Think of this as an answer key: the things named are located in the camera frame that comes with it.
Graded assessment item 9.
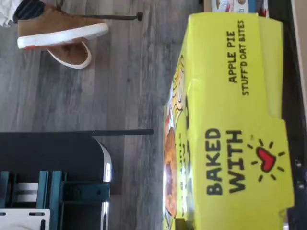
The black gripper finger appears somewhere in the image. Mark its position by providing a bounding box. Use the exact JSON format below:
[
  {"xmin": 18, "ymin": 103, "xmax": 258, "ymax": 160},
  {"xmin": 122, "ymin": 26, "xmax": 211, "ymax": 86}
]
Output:
[
  {"xmin": 175, "ymin": 217, "xmax": 195, "ymax": 230},
  {"xmin": 279, "ymin": 157, "xmax": 307, "ymax": 230}
]

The green Bobo's apple pie box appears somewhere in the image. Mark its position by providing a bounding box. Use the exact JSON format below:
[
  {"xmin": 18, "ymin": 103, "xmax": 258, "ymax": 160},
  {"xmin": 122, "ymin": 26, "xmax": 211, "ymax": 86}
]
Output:
[{"xmin": 162, "ymin": 11, "xmax": 296, "ymax": 230}]

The blue printed box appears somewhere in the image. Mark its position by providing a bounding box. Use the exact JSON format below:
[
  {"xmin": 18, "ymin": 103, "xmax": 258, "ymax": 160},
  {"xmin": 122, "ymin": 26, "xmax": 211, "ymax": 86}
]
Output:
[{"xmin": 248, "ymin": 0, "xmax": 269, "ymax": 17}]

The white printed box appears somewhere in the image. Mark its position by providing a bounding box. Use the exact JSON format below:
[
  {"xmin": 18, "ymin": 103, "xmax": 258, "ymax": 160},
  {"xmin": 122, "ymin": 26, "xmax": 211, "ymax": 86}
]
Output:
[{"xmin": 211, "ymin": 0, "xmax": 250, "ymax": 13}]

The black metal leg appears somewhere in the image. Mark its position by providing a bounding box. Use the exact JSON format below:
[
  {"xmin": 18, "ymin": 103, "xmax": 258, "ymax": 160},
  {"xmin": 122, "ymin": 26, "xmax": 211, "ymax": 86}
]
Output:
[
  {"xmin": 79, "ymin": 11, "xmax": 144, "ymax": 22},
  {"xmin": 92, "ymin": 128, "xmax": 154, "ymax": 136}
]

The white slotted plate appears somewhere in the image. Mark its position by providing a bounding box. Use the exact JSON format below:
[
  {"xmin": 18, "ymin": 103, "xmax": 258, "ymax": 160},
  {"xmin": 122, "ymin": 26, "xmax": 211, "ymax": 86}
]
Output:
[{"xmin": 0, "ymin": 207, "xmax": 51, "ymax": 230}]

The brown shoe white sole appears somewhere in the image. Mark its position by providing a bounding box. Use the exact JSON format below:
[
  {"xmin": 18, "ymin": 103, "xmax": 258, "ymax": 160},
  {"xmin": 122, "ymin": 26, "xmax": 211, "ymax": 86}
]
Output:
[
  {"xmin": 16, "ymin": 0, "xmax": 110, "ymax": 50},
  {"xmin": 47, "ymin": 41, "xmax": 93, "ymax": 69}
]

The dark striped sock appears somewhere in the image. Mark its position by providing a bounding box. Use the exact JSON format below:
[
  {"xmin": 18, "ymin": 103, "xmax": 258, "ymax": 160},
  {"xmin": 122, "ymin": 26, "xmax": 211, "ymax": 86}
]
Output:
[{"xmin": 13, "ymin": 0, "xmax": 46, "ymax": 23}]

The white trouser leg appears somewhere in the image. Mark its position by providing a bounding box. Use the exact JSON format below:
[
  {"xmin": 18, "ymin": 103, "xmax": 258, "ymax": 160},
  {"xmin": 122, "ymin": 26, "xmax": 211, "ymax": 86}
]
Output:
[{"xmin": 0, "ymin": 0, "xmax": 16, "ymax": 27}]

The teal aluminium frame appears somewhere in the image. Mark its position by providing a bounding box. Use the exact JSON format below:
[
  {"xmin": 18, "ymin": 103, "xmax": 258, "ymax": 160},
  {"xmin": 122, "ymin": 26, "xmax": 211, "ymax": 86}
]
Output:
[{"xmin": 0, "ymin": 169, "xmax": 111, "ymax": 230}]

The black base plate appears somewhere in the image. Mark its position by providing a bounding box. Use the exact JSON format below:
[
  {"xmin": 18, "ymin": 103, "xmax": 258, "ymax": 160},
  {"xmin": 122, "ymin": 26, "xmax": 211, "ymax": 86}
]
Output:
[{"xmin": 0, "ymin": 131, "xmax": 113, "ymax": 230}]

